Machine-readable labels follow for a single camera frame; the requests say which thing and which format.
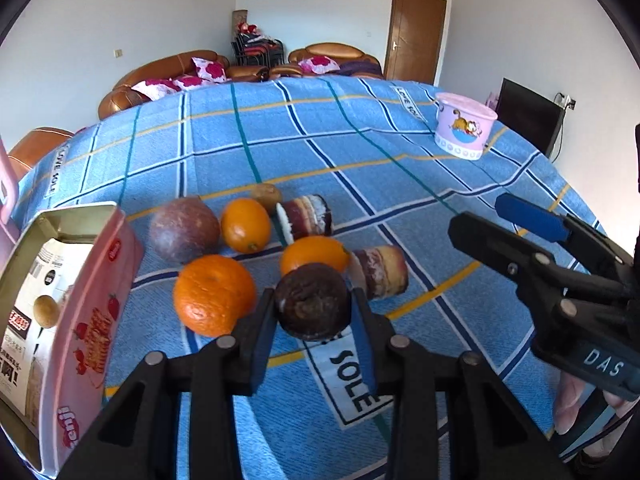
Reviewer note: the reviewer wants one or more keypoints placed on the printed paper sheet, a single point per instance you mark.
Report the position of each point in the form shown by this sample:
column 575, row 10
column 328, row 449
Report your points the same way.
column 30, row 285

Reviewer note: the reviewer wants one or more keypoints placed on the long brown leather sofa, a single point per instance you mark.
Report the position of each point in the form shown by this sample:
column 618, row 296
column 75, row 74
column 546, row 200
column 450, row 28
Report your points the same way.
column 165, row 67

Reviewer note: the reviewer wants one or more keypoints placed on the large orange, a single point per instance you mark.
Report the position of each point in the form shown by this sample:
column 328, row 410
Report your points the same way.
column 215, row 294

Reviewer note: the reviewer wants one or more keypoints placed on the purple cloth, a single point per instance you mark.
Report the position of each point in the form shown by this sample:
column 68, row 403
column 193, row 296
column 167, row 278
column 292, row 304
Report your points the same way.
column 360, row 67

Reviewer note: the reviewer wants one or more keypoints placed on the dark brown round fruit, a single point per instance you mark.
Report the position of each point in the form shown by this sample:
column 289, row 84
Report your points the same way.
column 312, row 305

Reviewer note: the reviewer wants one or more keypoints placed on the red plush toys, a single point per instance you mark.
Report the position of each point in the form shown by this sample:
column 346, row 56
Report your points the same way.
column 247, row 26

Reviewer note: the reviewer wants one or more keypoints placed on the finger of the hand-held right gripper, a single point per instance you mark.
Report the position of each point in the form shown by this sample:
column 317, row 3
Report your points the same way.
column 530, row 217
column 480, row 240

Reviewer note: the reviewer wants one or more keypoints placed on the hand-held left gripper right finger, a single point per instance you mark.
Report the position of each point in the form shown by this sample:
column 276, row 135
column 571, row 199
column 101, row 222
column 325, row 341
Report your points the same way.
column 367, row 355

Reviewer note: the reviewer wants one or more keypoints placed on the white pink floral pillow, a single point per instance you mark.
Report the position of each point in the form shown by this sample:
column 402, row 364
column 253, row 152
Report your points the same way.
column 320, row 64
column 155, row 89
column 190, row 81
column 212, row 69

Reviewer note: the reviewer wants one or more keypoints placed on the black television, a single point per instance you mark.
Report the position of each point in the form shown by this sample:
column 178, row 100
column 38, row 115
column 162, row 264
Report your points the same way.
column 530, row 115

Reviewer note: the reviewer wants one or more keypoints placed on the pink electric kettle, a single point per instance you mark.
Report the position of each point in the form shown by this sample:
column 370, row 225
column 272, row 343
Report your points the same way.
column 6, row 185

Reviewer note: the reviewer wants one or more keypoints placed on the pink tin box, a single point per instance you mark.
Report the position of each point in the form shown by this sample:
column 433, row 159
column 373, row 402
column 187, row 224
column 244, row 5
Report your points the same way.
column 110, row 280

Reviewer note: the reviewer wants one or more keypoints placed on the wall power outlet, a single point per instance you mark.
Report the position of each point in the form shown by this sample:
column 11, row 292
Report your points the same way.
column 567, row 101

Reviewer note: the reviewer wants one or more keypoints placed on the person's right hand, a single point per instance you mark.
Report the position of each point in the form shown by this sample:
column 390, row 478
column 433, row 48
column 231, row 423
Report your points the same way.
column 570, row 405

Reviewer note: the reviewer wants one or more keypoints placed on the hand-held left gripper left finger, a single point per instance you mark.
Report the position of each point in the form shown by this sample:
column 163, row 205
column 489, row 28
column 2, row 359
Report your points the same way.
column 262, row 355

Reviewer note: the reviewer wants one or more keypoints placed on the oval orange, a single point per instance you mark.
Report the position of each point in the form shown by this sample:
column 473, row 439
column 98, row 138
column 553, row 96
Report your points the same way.
column 246, row 225

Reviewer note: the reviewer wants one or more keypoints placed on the blue plaid blanket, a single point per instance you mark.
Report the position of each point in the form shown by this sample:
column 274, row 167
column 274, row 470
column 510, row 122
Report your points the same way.
column 350, row 160

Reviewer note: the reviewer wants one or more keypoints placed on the layered cake roll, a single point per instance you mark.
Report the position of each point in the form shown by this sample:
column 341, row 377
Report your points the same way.
column 380, row 272
column 307, row 216

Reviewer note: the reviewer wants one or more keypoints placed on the pink cartoon plastic bucket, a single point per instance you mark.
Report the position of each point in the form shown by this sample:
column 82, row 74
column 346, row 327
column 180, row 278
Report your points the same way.
column 462, row 120

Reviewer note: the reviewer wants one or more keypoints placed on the purple passion fruit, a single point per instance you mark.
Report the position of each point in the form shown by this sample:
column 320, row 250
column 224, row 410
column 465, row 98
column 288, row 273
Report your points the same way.
column 184, row 230

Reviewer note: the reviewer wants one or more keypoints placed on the brown wooden door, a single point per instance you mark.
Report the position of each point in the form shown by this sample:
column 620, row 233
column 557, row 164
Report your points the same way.
column 415, row 35

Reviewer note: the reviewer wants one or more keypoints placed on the small tan round fruit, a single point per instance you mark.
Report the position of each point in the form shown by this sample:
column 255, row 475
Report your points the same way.
column 45, row 311

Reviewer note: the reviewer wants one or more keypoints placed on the stacked dark chairs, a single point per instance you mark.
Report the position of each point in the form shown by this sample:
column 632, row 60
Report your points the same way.
column 255, row 52

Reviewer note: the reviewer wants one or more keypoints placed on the brown leather armchair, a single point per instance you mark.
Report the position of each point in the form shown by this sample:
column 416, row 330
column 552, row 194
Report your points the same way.
column 30, row 145
column 325, row 50

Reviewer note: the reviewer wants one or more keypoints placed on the brown kiwi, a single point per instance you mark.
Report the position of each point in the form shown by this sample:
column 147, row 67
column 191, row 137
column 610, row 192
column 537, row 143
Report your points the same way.
column 265, row 196

